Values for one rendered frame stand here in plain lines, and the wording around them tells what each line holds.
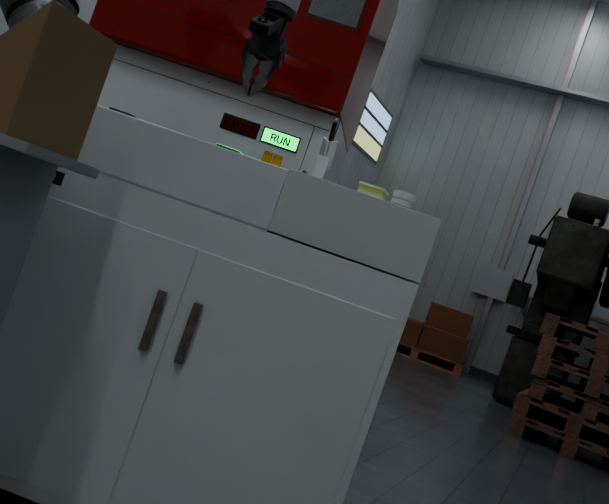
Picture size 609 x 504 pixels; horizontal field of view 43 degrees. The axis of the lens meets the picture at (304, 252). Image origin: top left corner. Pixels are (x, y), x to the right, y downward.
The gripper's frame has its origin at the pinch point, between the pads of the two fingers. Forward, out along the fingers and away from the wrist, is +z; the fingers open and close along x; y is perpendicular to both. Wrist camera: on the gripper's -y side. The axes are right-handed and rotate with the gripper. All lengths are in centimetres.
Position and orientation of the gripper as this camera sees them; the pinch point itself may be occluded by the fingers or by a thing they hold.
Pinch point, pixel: (249, 89)
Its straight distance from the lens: 180.3
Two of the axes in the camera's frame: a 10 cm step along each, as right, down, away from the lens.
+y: 0.8, 0.4, 10.0
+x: -9.4, -3.3, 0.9
